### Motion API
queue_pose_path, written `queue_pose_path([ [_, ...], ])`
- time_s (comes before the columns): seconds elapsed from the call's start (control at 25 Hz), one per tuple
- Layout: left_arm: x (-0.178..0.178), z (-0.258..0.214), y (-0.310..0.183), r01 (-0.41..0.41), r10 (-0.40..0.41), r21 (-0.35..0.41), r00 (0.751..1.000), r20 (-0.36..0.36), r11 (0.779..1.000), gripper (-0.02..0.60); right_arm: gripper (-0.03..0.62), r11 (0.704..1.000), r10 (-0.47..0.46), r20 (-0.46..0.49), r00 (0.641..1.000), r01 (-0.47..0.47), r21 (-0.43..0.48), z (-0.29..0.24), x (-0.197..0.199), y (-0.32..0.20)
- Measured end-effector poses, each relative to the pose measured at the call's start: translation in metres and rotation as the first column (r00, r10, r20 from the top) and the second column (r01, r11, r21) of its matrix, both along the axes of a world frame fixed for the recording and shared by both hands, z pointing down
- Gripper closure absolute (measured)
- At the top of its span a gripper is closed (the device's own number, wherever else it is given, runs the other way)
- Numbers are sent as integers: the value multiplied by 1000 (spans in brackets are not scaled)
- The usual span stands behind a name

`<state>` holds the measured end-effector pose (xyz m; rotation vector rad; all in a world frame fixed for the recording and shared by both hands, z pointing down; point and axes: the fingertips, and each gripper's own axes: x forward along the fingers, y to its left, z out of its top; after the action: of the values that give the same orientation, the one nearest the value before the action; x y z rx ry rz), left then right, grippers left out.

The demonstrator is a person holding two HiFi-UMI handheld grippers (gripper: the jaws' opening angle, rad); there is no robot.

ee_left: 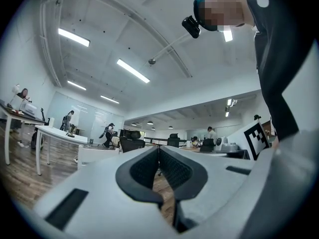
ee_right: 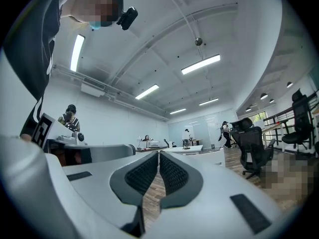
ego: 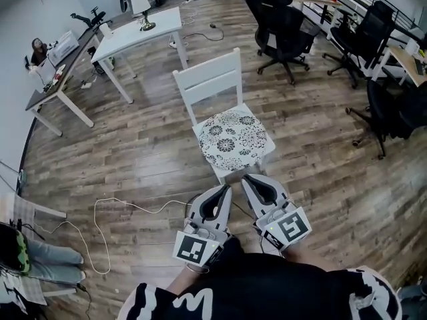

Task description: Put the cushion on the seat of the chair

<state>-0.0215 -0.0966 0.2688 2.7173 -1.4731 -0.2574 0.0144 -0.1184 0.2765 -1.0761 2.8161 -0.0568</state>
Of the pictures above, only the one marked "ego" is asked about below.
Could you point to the black backpack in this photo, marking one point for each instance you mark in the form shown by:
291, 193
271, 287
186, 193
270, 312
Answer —
106, 63

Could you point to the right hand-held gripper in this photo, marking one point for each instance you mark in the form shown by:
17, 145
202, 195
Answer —
290, 228

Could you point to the white shade brass table lamp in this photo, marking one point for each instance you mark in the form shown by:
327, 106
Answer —
139, 3

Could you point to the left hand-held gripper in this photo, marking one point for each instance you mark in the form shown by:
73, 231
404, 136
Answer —
191, 248

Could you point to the person's right forearm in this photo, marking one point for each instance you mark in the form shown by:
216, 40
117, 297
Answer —
302, 260

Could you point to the person's black white shirt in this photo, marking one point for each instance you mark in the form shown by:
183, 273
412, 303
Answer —
267, 288

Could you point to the white wooden chair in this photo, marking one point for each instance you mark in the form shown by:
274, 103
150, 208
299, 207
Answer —
208, 78

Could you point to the black mesh office chair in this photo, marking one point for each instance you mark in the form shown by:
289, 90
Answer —
390, 112
283, 25
367, 35

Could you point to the dark laptop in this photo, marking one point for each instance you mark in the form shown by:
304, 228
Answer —
419, 67

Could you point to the person's left forearm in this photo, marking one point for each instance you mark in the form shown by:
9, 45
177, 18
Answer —
181, 280

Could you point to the table with grey checked cloth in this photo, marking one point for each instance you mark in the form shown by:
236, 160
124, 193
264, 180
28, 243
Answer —
23, 208

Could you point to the black metal railing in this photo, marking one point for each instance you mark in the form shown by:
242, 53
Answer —
400, 15

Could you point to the black white floral cushion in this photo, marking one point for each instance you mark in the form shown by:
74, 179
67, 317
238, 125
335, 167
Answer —
231, 140

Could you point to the white square table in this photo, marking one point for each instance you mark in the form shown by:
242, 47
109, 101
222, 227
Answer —
140, 38

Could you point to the wooden desk with white legs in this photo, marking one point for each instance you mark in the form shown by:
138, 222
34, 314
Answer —
405, 60

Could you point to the small white power strip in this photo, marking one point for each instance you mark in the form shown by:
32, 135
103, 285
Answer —
173, 44

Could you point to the white paper roll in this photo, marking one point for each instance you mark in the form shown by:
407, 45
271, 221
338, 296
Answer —
105, 31

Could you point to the red white small box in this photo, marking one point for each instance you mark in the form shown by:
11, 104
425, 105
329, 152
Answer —
60, 72

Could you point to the white floor power strip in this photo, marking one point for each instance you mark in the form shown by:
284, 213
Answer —
86, 85

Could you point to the black floor adapter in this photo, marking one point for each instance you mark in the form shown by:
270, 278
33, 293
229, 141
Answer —
213, 26

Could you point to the dark top white leg desk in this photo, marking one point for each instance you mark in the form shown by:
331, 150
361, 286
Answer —
56, 88

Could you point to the white printer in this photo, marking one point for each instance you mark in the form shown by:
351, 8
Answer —
65, 45

